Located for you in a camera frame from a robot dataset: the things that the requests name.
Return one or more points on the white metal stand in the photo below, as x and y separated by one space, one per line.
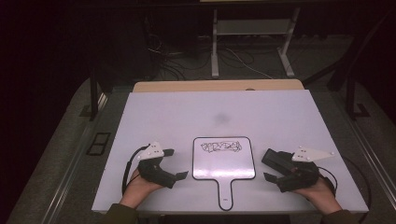
252 27

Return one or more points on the black whiteboard eraser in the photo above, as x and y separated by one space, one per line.
275 160

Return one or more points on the wooden table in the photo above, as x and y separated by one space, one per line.
218 85

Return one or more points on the person's left hand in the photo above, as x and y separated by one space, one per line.
137 189

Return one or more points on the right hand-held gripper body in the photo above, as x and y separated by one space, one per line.
302 179

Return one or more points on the person's right hand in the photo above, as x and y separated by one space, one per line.
323 196

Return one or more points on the black metal stand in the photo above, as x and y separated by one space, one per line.
93 93
351 99

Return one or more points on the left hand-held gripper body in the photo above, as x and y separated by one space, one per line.
154 172

